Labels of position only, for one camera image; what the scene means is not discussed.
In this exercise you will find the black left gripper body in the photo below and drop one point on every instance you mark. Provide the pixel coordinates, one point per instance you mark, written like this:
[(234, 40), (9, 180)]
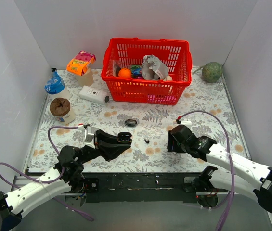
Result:
[(99, 143)]

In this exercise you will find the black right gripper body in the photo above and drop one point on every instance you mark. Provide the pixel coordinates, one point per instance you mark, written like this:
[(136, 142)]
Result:
[(174, 138)]

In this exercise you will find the glossy black gold-trim case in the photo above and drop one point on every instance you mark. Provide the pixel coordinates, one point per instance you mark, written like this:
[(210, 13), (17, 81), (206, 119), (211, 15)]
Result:
[(124, 137)]

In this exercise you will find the taped black charging case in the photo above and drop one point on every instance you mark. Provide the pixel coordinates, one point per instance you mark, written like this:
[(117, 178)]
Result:
[(131, 123)]

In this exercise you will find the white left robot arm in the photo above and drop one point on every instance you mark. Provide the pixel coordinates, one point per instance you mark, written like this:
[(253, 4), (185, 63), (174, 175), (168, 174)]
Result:
[(65, 176)]

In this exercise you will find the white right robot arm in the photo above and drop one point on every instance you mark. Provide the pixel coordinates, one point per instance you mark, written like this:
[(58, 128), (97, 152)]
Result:
[(226, 171)]

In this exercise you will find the floral table mat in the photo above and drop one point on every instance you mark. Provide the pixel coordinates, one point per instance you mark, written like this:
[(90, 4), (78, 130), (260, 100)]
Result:
[(206, 105)]

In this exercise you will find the pink package in basket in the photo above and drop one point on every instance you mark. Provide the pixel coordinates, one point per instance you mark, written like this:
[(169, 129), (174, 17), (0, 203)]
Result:
[(162, 99)]

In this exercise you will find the white lying bottle black cap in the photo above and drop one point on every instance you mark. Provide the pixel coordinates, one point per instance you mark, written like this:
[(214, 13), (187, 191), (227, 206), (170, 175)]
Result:
[(94, 95)]

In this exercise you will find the brown lid white jar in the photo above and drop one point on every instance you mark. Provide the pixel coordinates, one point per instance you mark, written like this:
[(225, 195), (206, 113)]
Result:
[(62, 110)]

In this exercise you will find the clear plastic jar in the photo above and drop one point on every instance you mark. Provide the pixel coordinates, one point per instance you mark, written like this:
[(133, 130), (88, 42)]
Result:
[(86, 79)]

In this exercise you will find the green round melon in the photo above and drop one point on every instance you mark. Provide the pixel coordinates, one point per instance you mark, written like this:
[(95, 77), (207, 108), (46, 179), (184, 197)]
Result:
[(212, 72)]

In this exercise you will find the orange fruit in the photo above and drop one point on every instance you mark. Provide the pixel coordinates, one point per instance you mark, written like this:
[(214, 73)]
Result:
[(124, 73)]

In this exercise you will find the grey crumpled paper bag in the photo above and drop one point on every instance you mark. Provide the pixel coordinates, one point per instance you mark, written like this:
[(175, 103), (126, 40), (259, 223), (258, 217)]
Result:
[(153, 68)]

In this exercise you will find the blue lid plastic bottle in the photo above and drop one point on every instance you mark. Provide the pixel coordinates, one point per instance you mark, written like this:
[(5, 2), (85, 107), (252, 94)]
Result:
[(56, 88)]

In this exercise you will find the orange pink snack box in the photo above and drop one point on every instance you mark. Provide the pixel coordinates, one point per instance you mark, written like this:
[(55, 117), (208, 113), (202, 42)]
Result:
[(81, 63)]

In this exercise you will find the red plastic shopping basket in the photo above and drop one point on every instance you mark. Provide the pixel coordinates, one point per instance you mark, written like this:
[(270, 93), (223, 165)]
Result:
[(174, 54)]

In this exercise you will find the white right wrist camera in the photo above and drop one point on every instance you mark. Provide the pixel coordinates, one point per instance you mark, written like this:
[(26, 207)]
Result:
[(184, 121)]

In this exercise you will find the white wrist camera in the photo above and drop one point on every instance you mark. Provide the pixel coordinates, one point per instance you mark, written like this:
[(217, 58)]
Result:
[(184, 121), (89, 134)]

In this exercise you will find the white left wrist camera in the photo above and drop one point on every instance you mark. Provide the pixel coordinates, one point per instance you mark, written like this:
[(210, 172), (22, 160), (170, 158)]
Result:
[(89, 134)]

